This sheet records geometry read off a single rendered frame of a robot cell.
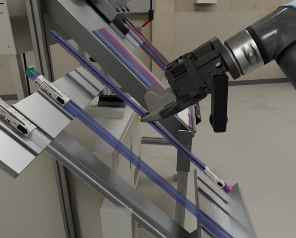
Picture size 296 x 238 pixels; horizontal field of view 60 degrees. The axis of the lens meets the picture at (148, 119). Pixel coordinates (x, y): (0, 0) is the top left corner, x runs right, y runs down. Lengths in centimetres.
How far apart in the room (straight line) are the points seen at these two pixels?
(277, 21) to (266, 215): 145
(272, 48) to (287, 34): 3
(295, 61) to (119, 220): 40
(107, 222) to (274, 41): 43
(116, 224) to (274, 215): 141
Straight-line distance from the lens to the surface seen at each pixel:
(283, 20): 50
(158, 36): 366
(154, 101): 51
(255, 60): 49
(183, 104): 48
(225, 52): 49
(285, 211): 189
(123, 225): 53
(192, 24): 390
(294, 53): 47
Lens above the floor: 116
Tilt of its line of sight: 23 degrees down
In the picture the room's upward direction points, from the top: straight up
